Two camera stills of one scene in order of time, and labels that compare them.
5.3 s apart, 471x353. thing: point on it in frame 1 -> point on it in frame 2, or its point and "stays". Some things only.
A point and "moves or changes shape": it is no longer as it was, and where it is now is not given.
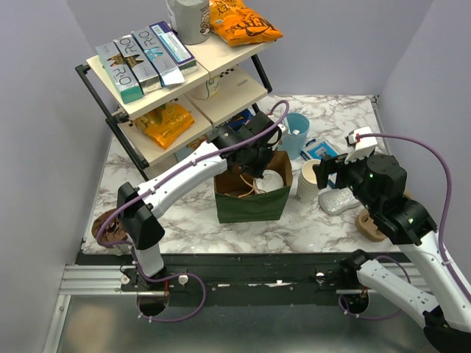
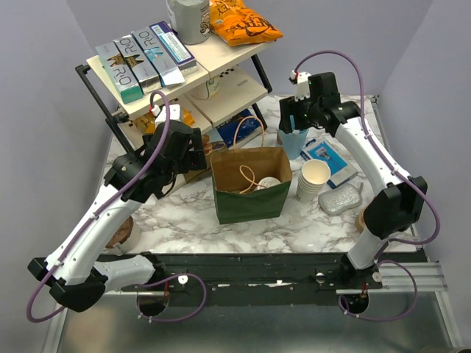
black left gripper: (259, 170) -> (193, 159)
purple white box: (185, 61) stays
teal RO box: (121, 72) stays
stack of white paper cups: (307, 187) stays
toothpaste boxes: (162, 62) stays
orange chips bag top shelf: (234, 23) stays
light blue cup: (294, 139) stays
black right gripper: (329, 165) -> (288, 107)
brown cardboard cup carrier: (366, 227) moves or changes shape
